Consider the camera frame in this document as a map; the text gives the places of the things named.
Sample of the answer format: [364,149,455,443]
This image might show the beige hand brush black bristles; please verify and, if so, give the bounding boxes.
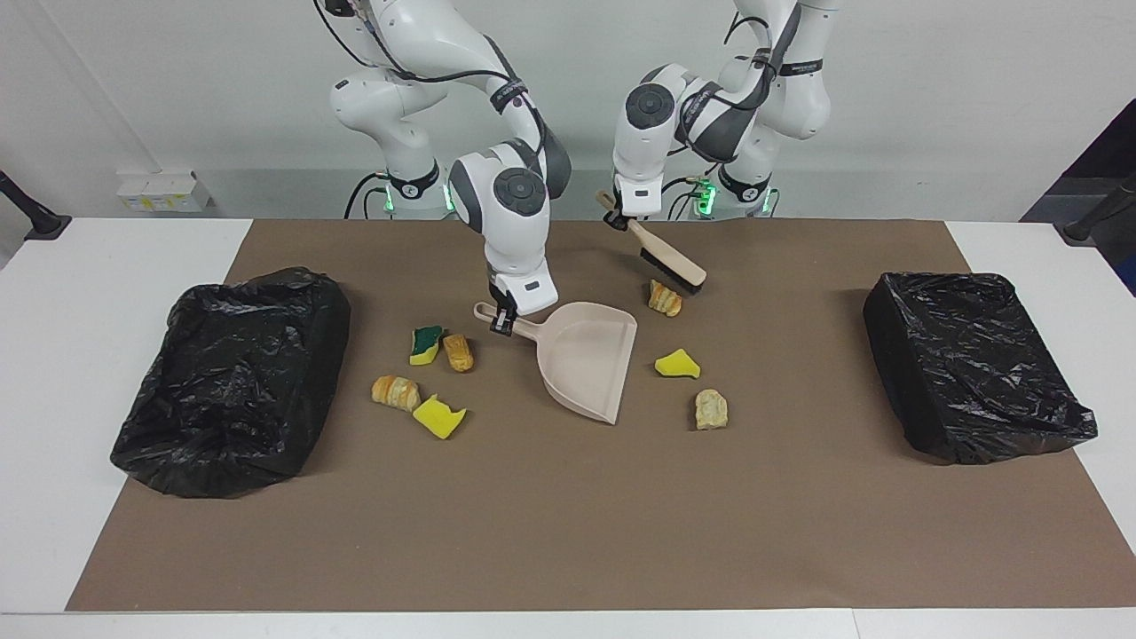
[596,189,708,294]

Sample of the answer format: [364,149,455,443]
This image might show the green yellow sponge piece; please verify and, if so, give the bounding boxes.
[409,325,444,367]

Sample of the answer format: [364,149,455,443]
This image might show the beige plastic dustpan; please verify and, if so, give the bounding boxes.
[473,302,638,425]

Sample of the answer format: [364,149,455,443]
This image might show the notched yellow sponge piece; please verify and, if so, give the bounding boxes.
[412,394,468,440]

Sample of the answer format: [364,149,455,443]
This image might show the pale bread piece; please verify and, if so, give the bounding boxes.
[694,388,730,430]

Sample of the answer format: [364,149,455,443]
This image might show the black bag lined trash bin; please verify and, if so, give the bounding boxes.
[863,272,1099,465]
[110,267,351,498]

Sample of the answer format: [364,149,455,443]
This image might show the brown table mat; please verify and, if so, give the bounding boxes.
[67,219,1136,611]

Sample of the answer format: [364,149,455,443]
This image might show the dark background panel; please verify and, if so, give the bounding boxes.
[1021,98,1136,294]

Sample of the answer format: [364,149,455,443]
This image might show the black left base cable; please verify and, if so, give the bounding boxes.
[661,173,733,221]

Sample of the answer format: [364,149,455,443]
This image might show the black base cable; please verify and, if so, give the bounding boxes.
[344,171,391,220]
[661,173,733,221]

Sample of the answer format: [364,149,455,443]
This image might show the black right base cable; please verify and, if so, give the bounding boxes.
[344,171,391,220]

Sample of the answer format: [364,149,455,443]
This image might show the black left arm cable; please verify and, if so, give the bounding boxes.
[661,0,786,192]

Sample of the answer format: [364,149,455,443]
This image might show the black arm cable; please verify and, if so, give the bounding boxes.
[661,0,786,192]
[312,0,547,152]

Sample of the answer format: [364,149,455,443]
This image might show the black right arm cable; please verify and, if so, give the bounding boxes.
[312,0,547,152]

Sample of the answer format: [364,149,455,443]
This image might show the white wall socket box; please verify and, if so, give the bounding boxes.
[116,171,212,214]

